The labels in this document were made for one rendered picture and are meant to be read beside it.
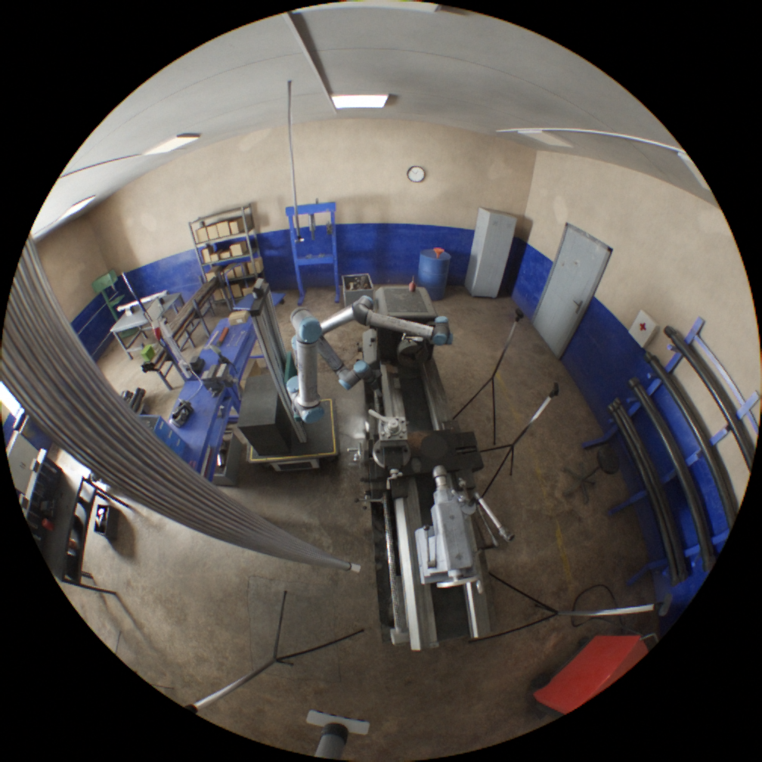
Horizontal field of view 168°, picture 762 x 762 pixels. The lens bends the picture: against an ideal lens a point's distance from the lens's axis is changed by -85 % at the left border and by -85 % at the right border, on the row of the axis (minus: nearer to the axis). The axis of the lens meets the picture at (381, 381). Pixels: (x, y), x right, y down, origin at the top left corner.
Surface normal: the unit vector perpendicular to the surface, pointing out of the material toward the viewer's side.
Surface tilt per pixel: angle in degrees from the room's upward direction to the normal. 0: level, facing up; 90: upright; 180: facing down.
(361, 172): 90
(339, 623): 0
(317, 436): 0
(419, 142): 90
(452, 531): 0
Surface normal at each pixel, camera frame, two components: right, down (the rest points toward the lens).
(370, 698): 0.03, -0.67
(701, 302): -1.00, 0.04
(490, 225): 0.08, 0.74
